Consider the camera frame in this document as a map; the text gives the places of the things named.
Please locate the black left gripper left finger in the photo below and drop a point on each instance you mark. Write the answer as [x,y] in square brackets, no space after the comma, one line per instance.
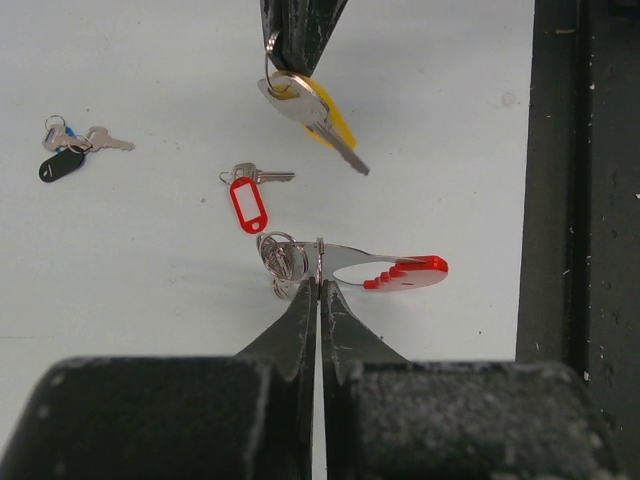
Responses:
[245,416]

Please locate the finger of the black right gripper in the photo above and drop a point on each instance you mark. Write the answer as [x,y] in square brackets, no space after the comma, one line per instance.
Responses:
[281,34]
[314,24]

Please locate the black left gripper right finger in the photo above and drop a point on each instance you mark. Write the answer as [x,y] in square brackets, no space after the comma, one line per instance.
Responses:
[390,418]

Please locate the yellow tagged key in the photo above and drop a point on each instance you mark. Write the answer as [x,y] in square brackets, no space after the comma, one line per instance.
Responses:
[294,97]

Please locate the red handled metal key organiser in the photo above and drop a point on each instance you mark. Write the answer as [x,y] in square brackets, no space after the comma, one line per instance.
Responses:
[290,262]

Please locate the black and blue tagged keys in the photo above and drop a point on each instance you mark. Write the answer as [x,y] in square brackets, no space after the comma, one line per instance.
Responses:
[70,149]

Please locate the red tagged key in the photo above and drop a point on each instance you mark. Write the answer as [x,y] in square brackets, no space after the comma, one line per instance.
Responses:
[243,181]

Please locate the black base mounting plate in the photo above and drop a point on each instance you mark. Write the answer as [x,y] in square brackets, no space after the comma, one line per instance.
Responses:
[579,287]

